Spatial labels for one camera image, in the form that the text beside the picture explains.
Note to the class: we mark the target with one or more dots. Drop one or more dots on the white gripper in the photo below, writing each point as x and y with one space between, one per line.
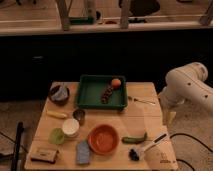
167 113

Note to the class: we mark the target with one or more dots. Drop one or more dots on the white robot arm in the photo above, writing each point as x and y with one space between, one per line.
185 83

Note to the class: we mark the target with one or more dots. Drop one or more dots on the red bowl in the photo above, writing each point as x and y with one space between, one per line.
103 139

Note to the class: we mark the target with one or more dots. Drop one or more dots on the dark brown bowl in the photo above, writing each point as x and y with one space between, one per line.
53 91

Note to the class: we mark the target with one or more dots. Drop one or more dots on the green chili pepper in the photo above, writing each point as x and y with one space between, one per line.
134 140

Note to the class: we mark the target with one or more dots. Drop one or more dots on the white dish brush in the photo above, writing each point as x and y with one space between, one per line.
137 154

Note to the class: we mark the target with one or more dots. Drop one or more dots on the orange ball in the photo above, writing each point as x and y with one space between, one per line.
116 83

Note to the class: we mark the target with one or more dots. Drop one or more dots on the green plastic tray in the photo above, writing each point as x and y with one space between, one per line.
91 89

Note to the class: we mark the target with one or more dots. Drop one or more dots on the small metal cup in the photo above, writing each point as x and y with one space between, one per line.
79 115

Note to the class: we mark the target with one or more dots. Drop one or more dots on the blue sponge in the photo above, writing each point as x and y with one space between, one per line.
83 153

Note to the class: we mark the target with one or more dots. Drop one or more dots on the white cup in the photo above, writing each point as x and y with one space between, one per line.
70 127

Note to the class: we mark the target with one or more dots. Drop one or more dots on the grey crumpled cloth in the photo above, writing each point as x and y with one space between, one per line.
61 94

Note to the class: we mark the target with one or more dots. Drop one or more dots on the green plastic cup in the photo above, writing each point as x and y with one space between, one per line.
57 136

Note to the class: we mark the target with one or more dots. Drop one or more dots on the yellow banana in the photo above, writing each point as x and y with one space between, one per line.
56 114

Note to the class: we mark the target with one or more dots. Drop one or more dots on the brown wooden block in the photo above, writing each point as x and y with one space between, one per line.
44 155

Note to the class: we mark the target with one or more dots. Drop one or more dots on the black stand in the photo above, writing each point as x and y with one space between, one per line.
15 158

